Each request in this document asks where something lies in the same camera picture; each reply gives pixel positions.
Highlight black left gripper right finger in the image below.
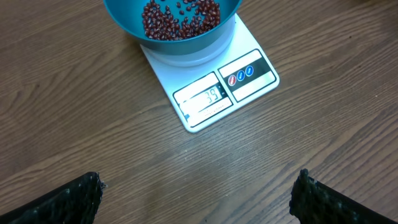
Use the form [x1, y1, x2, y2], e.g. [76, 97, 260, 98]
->
[289, 169, 397, 224]

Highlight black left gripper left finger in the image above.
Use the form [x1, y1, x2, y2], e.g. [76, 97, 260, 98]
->
[1, 172, 104, 224]

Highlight white digital kitchen scale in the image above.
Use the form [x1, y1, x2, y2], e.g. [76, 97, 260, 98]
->
[142, 14, 280, 133]

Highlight teal blue bowl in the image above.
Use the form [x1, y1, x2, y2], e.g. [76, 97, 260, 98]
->
[103, 0, 242, 55]

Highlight red beans in bowl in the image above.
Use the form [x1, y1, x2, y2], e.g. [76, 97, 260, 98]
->
[141, 0, 221, 40]

